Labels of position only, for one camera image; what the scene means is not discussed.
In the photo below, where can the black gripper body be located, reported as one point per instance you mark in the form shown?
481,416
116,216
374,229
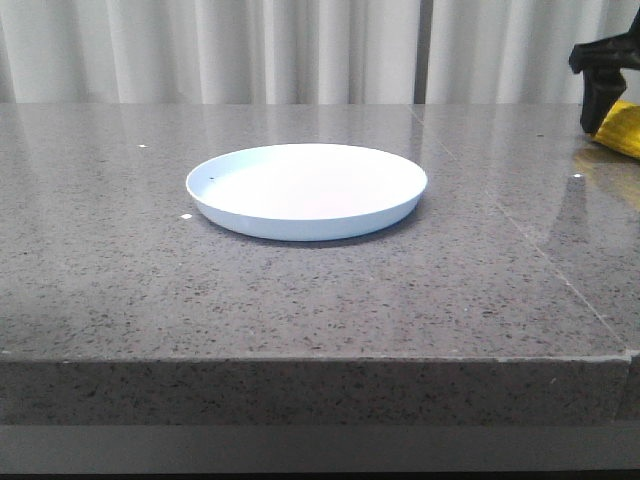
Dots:
616,52

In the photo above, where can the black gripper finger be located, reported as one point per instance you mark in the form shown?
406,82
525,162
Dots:
602,88

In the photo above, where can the yellow corn cob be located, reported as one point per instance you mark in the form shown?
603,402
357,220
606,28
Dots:
619,130

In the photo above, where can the white round plate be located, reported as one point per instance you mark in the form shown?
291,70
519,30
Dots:
306,192

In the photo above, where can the white pleated curtain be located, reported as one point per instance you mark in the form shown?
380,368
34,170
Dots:
310,52

